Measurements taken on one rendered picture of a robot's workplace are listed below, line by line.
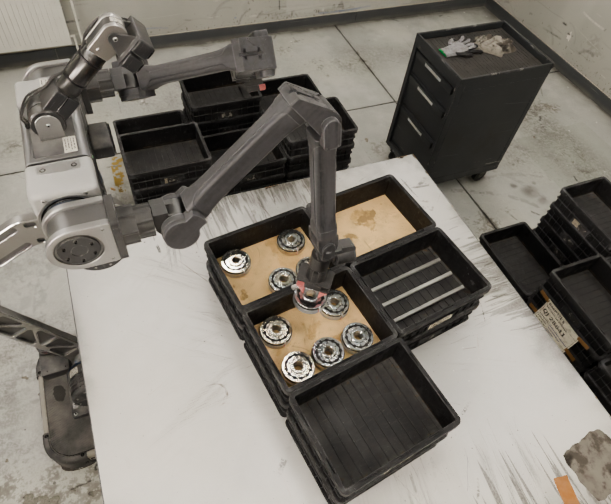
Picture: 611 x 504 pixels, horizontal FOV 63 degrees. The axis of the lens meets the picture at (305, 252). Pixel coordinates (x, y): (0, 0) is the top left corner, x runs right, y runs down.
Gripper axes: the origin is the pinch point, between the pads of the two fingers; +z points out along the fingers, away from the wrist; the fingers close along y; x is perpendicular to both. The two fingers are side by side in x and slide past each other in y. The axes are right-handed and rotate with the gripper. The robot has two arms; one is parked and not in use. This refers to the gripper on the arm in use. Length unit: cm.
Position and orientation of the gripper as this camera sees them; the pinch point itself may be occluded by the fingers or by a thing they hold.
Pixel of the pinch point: (311, 292)
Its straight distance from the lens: 151.3
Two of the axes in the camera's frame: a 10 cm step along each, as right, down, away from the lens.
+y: -9.5, -3.1, 0.7
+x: -2.8, 7.3, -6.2
